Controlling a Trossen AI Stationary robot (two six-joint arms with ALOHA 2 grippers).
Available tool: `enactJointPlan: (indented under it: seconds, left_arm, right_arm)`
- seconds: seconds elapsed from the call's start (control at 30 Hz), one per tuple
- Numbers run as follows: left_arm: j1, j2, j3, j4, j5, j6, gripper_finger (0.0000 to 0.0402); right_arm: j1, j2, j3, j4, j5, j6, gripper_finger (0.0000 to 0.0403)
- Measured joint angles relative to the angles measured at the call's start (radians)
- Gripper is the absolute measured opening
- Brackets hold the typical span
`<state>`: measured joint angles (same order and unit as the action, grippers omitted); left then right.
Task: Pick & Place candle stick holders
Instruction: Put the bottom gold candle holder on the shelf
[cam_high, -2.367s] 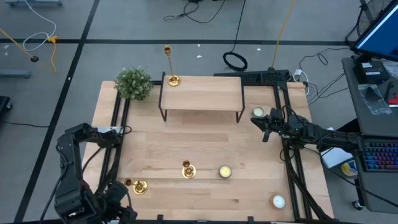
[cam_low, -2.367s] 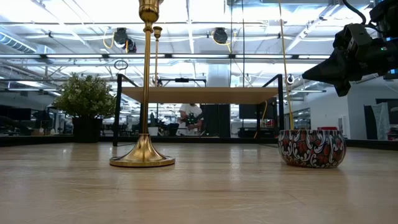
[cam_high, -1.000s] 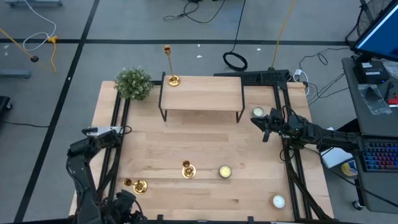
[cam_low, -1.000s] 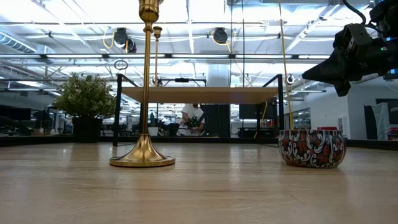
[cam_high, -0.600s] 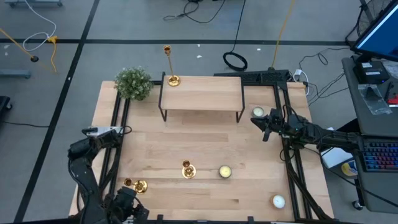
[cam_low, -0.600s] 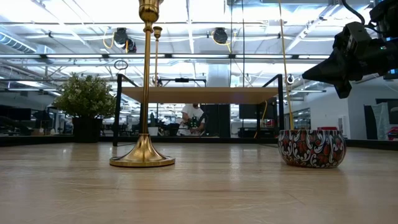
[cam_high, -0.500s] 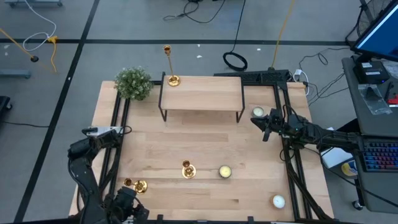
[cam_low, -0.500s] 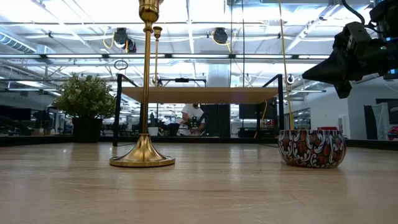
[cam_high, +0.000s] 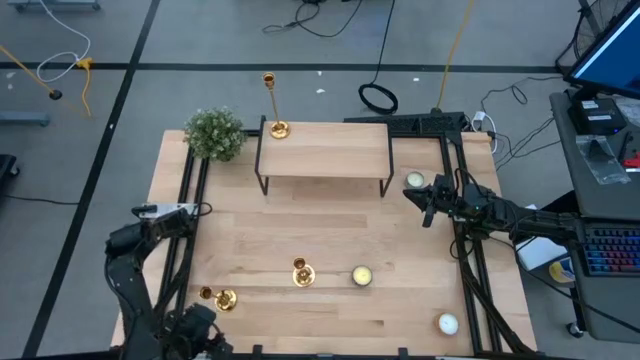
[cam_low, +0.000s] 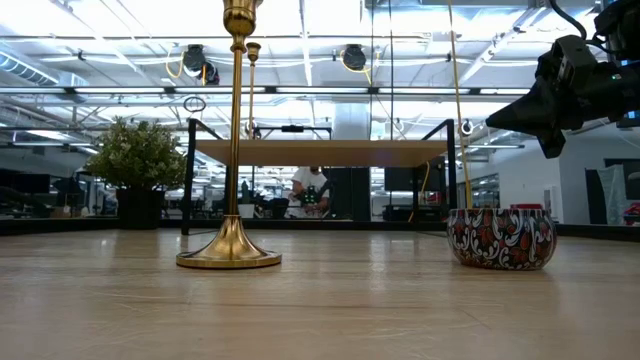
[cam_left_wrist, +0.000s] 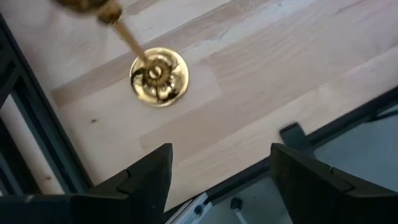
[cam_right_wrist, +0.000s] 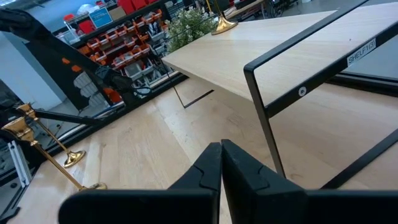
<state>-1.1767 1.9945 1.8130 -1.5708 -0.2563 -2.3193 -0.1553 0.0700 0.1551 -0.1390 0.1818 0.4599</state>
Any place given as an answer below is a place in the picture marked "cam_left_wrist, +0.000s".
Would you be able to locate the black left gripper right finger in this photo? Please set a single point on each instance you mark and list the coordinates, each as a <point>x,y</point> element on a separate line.
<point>326,199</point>

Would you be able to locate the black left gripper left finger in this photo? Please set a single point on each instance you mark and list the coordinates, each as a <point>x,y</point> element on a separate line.
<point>93,208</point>

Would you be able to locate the tall brass candlestick holder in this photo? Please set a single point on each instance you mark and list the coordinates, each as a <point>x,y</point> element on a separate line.
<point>160,77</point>

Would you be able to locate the silver aluminium extrusion post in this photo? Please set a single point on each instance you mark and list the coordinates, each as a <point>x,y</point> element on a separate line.
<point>189,211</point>

